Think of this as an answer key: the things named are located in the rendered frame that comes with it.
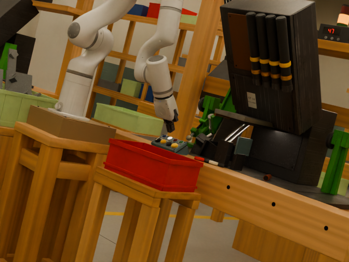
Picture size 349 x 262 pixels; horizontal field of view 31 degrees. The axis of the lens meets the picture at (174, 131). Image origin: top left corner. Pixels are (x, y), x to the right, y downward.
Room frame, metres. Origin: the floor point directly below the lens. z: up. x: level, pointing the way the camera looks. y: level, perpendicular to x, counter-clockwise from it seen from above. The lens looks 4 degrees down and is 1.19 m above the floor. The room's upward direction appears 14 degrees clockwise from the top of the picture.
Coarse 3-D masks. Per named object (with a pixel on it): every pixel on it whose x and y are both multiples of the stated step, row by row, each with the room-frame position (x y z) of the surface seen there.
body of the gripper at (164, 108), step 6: (168, 96) 2.57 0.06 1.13; (156, 102) 2.61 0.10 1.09; (162, 102) 2.58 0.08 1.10; (168, 102) 2.56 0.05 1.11; (174, 102) 2.59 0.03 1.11; (156, 108) 2.63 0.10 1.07; (162, 108) 2.60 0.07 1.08; (168, 108) 2.57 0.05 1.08; (174, 108) 2.59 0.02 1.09; (156, 114) 2.65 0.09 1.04; (162, 114) 2.62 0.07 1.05; (168, 114) 2.59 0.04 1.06
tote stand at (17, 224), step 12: (0, 132) 2.94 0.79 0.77; (12, 132) 2.97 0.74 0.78; (0, 144) 2.95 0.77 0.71; (36, 144) 3.05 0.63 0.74; (0, 156) 2.95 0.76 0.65; (0, 168) 2.96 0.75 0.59; (0, 180) 2.97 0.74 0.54; (24, 192) 3.05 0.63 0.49; (24, 204) 3.06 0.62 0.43; (12, 240) 3.05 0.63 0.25; (12, 252) 3.06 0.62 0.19
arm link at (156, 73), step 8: (152, 56) 2.56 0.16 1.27; (160, 56) 2.54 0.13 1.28; (152, 64) 2.50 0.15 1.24; (160, 64) 2.50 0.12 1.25; (144, 72) 2.55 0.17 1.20; (152, 72) 2.52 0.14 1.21; (160, 72) 2.51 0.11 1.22; (168, 72) 2.54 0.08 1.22; (152, 80) 2.54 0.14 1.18; (160, 80) 2.53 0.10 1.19; (168, 80) 2.54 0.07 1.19; (152, 88) 2.57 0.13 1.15; (160, 88) 2.54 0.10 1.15; (168, 88) 2.55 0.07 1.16
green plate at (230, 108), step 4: (228, 92) 2.83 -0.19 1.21; (228, 96) 2.83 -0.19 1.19; (224, 100) 2.83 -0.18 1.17; (228, 100) 2.84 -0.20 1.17; (224, 104) 2.84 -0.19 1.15; (228, 104) 2.83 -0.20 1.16; (232, 104) 2.82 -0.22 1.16; (220, 108) 2.84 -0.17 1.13; (224, 108) 2.84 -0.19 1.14; (228, 108) 2.83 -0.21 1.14; (232, 108) 2.81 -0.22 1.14
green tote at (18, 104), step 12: (0, 96) 2.95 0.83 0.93; (12, 96) 3.00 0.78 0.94; (24, 96) 3.03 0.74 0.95; (36, 96) 3.08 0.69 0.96; (48, 96) 3.29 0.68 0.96; (0, 108) 2.96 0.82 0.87; (12, 108) 3.01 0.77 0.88; (24, 108) 3.05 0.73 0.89; (0, 120) 2.97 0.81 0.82; (12, 120) 3.01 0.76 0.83; (24, 120) 3.06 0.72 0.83
